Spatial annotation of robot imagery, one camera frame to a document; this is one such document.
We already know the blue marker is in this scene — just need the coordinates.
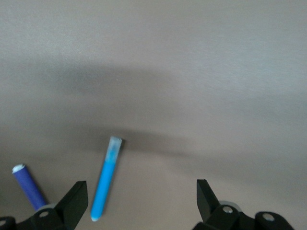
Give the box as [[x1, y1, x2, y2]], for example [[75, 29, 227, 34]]
[[90, 136, 124, 222]]

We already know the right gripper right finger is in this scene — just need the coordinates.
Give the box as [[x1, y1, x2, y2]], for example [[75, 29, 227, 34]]
[[193, 179, 257, 230]]

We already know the purple marker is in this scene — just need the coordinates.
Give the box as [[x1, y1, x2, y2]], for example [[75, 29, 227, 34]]
[[12, 163, 47, 211]]

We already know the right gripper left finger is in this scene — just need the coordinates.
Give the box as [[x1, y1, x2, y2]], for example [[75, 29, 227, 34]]
[[16, 181, 89, 230]]

